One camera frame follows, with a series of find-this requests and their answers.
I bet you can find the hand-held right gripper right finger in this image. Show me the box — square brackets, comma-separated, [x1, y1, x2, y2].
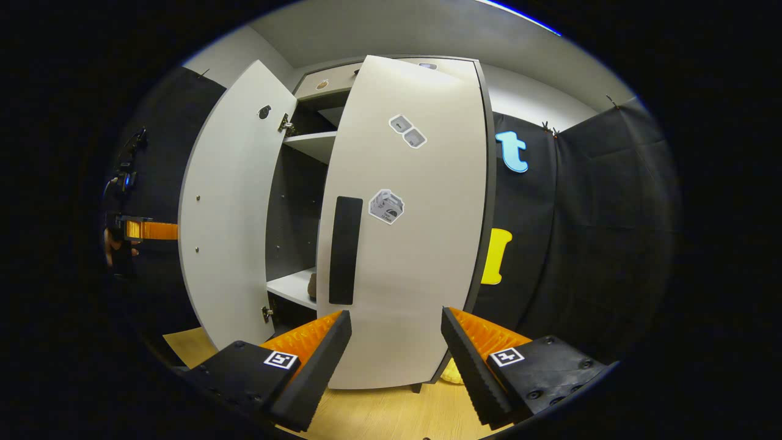
[441, 307, 612, 430]

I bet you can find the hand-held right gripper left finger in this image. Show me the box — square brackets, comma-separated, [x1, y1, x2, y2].
[183, 310, 353, 433]

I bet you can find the white shoe cabinet door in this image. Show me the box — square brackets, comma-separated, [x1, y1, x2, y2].
[316, 55, 489, 391]
[178, 59, 298, 352]

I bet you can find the white shoe cabinet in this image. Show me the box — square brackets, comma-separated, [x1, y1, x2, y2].
[266, 55, 497, 395]

